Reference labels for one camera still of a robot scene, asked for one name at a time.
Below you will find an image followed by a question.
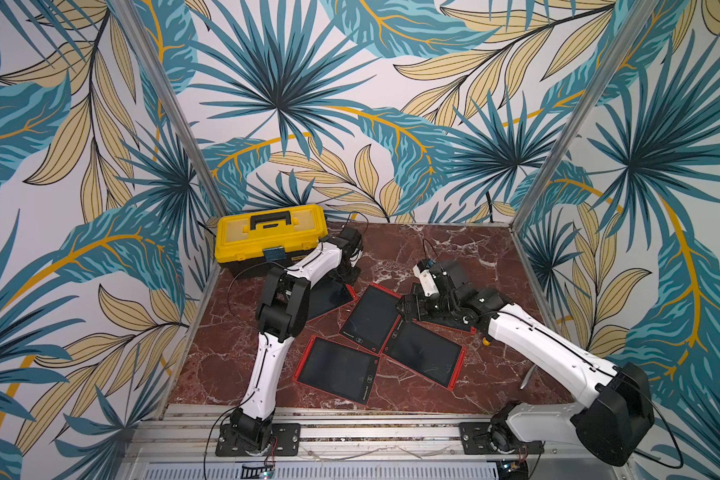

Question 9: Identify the back left writing tablet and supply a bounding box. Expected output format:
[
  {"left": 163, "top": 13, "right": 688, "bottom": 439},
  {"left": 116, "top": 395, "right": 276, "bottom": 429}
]
[{"left": 340, "top": 284, "right": 401, "bottom": 354}]

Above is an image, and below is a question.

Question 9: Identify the aluminium front rail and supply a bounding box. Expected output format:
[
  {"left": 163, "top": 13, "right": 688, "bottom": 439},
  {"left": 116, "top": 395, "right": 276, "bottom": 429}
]
[{"left": 116, "top": 404, "right": 636, "bottom": 479}]

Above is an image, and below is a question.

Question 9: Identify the writing tablet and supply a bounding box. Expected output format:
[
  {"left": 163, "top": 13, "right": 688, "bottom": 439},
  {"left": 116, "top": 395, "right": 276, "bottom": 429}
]
[
  {"left": 307, "top": 277, "right": 357, "bottom": 322},
  {"left": 293, "top": 336, "right": 380, "bottom": 405},
  {"left": 340, "top": 284, "right": 401, "bottom": 354},
  {"left": 419, "top": 312, "right": 476, "bottom": 334},
  {"left": 383, "top": 320, "right": 465, "bottom": 390}
]

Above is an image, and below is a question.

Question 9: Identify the yellow black toolbox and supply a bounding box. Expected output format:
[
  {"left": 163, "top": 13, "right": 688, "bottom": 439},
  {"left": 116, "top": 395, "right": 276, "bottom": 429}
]
[{"left": 214, "top": 204, "right": 328, "bottom": 276}]

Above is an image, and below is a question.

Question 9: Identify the back right writing tablet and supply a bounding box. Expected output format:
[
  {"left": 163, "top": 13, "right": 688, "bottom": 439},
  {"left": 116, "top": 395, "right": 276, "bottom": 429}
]
[{"left": 419, "top": 312, "right": 476, "bottom": 334}]

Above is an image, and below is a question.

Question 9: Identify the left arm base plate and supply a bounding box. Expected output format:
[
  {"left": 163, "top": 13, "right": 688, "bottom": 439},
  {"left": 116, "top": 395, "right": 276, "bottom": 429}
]
[{"left": 214, "top": 423, "right": 301, "bottom": 458}]

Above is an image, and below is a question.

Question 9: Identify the middle right writing tablet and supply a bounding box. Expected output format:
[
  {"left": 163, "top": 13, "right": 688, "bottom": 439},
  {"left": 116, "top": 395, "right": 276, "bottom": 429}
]
[{"left": 383, "top": 320, "right": 465, "bottom": 390}]

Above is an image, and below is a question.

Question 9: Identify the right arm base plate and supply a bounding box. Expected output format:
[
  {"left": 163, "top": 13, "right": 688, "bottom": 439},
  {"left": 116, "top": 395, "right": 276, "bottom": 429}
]
[{"left": 458, "top": 421, "right": 544, "bottom": 455}]

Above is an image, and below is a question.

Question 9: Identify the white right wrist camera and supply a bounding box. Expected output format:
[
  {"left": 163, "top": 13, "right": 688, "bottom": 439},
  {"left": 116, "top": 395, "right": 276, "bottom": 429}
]
[{"left": 413, "top": 259, "right": 445, "bottom": 299}]

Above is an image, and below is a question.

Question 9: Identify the front left writing tablet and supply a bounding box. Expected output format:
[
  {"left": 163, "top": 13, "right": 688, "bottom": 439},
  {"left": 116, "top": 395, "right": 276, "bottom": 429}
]
[{"left": 293, "top": 336, "right": 380, "bottom": 405}]

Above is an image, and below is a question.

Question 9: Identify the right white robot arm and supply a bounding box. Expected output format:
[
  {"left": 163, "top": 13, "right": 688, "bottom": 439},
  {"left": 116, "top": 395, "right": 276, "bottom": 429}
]
[{"left": 397, "top": 288, "right": 655, "bottom": 466}]

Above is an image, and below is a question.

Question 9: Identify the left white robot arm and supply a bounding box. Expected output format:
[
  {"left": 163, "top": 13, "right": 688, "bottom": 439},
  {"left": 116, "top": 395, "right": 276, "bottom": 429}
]
[{"left": 222, "top": 226, "right": 363, "bottom": 455}]

